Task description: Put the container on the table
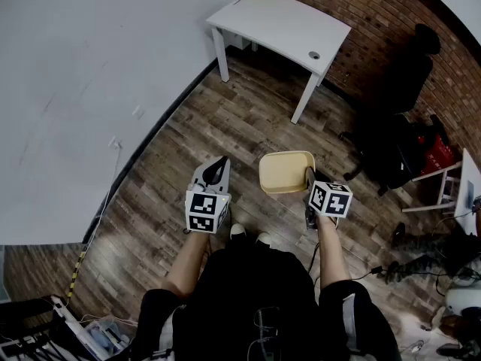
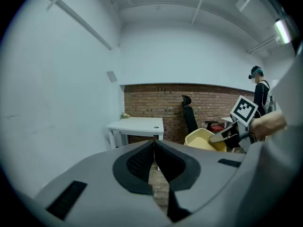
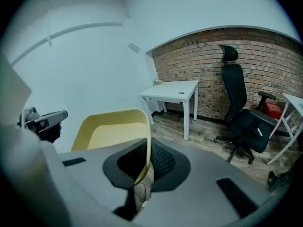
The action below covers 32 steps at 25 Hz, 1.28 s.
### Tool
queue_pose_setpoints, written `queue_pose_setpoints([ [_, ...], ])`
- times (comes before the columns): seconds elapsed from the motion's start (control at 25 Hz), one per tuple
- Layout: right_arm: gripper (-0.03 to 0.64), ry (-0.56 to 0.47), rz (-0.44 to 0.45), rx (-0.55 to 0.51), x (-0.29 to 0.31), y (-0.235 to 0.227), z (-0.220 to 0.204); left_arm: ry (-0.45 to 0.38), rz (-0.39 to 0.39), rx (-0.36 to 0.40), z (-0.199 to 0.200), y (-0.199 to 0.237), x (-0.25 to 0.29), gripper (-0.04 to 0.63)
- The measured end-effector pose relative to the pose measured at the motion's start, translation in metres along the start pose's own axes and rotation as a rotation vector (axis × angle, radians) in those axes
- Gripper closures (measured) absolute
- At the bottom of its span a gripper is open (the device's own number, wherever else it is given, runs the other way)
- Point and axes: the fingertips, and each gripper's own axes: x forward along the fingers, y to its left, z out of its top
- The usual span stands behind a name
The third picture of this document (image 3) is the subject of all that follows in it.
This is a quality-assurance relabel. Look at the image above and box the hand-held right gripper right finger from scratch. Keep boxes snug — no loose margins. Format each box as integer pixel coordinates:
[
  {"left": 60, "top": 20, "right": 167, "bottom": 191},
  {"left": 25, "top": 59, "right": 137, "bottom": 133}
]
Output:
[{"left": 132, "top": 137, "right": 284, "bottom": 227}]

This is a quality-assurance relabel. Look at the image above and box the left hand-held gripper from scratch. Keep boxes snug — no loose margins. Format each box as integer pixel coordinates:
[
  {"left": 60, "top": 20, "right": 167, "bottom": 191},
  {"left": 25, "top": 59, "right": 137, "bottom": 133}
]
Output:
[{"left": 18, "top": 106, "right": 69, "bottom": 133}]

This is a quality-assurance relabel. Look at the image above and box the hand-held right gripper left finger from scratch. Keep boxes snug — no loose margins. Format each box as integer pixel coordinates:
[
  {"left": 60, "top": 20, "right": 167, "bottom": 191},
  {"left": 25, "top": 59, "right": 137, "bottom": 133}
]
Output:
[{"left": 40, "top": 138, "right": 152, "bottom": 227}]

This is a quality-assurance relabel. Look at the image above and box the tan rectangular tray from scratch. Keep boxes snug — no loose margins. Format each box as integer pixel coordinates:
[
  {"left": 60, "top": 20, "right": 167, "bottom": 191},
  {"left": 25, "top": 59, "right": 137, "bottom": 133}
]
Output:
[{"left": 71, "top": 108, "right": 152, "bottom": 187}]

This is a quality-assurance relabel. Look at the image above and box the red box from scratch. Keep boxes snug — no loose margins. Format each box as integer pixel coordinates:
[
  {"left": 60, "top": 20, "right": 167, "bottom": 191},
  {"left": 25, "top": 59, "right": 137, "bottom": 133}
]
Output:
[{"left": 264, "top": 101, "right": 285, "bottom": 122}]

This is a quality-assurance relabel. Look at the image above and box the black mesh office chair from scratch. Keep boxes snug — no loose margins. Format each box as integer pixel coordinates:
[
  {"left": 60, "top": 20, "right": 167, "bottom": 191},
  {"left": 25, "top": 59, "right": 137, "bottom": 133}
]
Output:
[{"left": 214, "top": 44, "right": 278, "bottom": 165}]

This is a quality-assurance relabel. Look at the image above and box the white table with crossed legs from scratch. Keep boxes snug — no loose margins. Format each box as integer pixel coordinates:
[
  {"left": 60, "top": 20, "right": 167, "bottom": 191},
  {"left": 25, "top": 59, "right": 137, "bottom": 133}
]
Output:
[{"left": 267, "top": 93, "right": 303, "bottom": 166}]

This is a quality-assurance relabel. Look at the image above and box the white wall cable conduit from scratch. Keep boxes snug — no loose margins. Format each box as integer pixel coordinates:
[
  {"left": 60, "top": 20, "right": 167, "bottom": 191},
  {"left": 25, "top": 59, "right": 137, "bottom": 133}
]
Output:
[{"left": 10, "top": 22, "right": 124, "bottom": 66}]

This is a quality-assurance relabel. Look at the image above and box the white wall plate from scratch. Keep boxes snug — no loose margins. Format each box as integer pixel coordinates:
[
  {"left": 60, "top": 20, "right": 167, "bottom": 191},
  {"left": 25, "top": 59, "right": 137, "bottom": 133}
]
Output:
[{"left": 127, "top": 43, "right": 142, "bottom": 53}]

